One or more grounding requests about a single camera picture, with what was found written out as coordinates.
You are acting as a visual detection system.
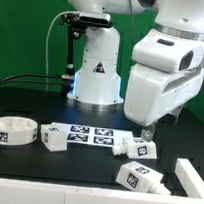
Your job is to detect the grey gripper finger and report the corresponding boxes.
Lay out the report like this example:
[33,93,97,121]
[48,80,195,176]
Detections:
[141,124,155,142]

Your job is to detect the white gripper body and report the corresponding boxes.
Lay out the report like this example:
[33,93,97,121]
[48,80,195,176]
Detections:
[123,64,204,127]

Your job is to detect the white round stool seat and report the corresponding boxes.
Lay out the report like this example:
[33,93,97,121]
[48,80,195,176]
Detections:
[0,116,38,146]

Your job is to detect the white marker sheet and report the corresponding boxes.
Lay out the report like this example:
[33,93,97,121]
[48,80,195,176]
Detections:
[53,122,132,147]

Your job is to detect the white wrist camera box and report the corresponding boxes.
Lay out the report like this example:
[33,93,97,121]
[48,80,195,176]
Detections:
[132,29,204,73]

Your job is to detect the black camera stand pole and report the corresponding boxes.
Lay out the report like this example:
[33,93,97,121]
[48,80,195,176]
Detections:
[61,26,86,96]

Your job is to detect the black base cables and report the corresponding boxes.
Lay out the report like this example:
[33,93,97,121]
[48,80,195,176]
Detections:
[0,68,75,97]

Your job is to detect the black camera on stand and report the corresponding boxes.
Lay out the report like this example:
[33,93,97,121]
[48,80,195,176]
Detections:
[60,11,112,28]

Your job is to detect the grey camera cable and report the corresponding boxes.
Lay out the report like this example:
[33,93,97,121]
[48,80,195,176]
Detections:
[41,8,78,94]

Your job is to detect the white front rail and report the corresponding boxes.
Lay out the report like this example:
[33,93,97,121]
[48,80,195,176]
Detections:
[0,178,204,204]

